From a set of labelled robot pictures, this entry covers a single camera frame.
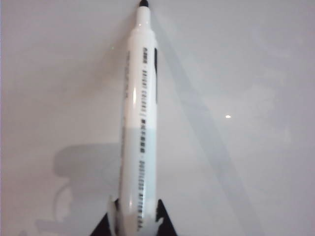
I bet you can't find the white glass whiteboard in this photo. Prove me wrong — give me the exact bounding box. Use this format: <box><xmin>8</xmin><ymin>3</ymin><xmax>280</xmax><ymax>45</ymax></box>
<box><xmin>0</xmin><ymin>0</ymin><xmax>315</xmax><ymax>236</ymax></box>

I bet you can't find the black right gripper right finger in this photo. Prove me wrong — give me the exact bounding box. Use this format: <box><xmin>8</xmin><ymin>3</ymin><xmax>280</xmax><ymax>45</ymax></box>
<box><xmin>154</xmin><ymin>198</ymin><xmax>180</xmax><ymax>236</ymax></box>

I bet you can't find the white marker pen black tip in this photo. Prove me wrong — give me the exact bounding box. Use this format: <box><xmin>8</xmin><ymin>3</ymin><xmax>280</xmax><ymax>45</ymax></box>
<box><xmin>117</xmin><ymin>0</ymin><xmax>161</xmax><ymax>236</ymax></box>

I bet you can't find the clear right gripper left finger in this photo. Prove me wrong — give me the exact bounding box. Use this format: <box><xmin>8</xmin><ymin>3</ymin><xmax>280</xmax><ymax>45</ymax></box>
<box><xmin>90</xmin><ymin>195</ymin><xmax>121</xmax><ymax>236</ymax></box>

